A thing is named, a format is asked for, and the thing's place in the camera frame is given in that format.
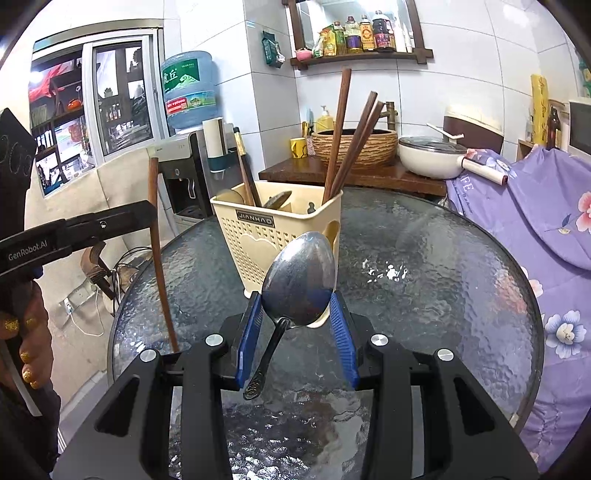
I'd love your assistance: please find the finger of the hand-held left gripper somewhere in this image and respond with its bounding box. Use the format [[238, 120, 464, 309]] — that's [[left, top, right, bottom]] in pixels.
[[64, 200, 158, 235], [44, 215, 157, 267]]

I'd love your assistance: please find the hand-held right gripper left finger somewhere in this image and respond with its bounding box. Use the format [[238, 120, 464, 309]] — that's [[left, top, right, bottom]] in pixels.
[[53, 292, 267, 480]]

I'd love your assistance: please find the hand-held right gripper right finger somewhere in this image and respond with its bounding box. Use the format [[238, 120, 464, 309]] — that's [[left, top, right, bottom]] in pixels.
[[328, 292, 539, 480]]

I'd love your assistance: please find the brown wooden chopstick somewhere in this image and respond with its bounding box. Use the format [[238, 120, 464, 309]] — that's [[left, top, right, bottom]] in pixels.
[[336, 100, 385, 195], [329, 90, 378, 197], [147, 157, 180, 354], [322, 68, 353, 204]]

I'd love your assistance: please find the beige plastic utensil basket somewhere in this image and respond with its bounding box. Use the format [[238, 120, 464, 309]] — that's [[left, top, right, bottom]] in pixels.
[[209, 180, 344, 329]]

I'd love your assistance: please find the person's left hand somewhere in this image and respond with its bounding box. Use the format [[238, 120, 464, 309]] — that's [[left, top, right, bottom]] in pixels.
[[0, 277, 52, 392]]

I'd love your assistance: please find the brown wooden stand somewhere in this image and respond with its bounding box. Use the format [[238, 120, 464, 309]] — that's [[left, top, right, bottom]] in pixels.
[[80, 246, 117, 302]]

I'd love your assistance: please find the grey water dispenser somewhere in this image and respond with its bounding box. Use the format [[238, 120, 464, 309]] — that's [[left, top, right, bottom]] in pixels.
[[146, 131, 214, 223]]

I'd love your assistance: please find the window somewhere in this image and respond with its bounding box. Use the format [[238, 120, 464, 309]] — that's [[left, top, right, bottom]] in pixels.
[[30, 32, 165, 197]]

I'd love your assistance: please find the teal paper cup holder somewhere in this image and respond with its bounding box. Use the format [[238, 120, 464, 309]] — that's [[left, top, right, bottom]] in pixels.
[[202, 117, 241, 179]]

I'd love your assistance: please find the blue water jug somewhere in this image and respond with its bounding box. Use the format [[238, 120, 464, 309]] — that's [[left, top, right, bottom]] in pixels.
[[161, 50, 219, 131]]

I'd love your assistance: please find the woven pattern basin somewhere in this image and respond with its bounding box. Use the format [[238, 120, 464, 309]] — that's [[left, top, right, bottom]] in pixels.
[[311, 128, 399, 170]]

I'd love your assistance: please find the white pan with lid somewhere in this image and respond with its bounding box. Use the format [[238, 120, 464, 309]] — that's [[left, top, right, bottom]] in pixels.
[[397, 136, 509, 186]]

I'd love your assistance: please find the purple floral cloth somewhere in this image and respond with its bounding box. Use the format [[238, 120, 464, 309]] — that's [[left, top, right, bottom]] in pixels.
[[445, 145, 591, 464]]

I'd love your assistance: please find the green packet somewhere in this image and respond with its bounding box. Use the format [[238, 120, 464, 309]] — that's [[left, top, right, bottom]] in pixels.
[[261, 31, 286, 69]]

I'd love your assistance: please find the white rice paddle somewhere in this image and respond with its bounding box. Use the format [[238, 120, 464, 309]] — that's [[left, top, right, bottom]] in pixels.
[[427, 122, 465, 140]]

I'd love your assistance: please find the brown white rice cooker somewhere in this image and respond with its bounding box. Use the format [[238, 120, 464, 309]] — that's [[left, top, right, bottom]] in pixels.
[[443, 115, 504, 154]]

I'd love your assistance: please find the purple label bottle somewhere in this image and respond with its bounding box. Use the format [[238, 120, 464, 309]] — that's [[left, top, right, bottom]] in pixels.
[[345, 16, 362, 53]]

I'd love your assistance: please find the brown glass bottle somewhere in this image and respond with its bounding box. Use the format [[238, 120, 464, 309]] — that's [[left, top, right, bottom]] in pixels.
[[547, 104, 562, 149]]

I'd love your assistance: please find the yellow wrap roll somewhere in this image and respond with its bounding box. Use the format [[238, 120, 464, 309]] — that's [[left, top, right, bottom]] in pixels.
[[530, 74, 550, 144]]

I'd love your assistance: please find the amber sauce bottle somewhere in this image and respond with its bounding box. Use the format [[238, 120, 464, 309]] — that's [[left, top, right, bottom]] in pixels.
[[359, 15, 376, 52]]

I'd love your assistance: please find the dark soy sauce bottle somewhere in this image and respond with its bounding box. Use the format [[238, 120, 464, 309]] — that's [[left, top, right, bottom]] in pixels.
[[373, 10, 397, 52]]

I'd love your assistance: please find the white microwave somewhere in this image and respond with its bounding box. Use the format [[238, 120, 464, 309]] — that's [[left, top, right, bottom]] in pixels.
[[567, 97, 591, 160]]

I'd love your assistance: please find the wooden framed mirror shelf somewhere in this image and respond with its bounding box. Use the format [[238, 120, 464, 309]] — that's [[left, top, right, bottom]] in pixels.
[[282, 0, 434, 71]]

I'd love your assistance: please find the black cable bundle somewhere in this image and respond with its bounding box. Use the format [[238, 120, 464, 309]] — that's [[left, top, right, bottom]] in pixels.
[[95, 249, 153, 337]]

